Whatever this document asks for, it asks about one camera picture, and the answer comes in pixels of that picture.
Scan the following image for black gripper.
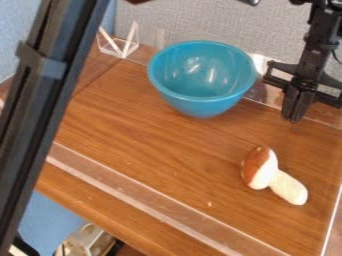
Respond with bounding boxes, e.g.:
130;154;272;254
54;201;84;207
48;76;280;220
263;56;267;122
263;61;342;123

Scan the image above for brown white plush mushroom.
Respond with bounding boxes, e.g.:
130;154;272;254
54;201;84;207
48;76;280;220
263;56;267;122
240;145;308;206

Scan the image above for dark robot arm link foreground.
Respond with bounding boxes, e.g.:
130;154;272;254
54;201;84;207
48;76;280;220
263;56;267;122
0;0;108;256

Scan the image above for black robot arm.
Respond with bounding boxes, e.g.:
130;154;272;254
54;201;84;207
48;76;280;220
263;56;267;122
263;0;342;123

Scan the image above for blue bowl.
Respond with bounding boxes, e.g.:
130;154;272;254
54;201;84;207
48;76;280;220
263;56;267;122
146;40;257;118

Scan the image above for clear acrylic back barrier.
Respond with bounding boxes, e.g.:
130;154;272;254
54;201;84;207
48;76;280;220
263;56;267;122
126;45;342;130

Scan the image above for clear acrylic barrier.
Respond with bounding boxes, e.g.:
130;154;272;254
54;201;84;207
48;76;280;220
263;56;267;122
126;45;342;130
46;143;289;256

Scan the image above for clear acrylic front barrier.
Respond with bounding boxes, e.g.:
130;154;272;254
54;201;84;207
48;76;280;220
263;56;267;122
46;143;289;256

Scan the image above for grey metal box under table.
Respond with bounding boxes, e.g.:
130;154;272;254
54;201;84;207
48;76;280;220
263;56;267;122
53;223;116;256

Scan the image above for clear acrylic corner bracket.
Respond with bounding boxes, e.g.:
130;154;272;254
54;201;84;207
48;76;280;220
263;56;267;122
96;22;138;59

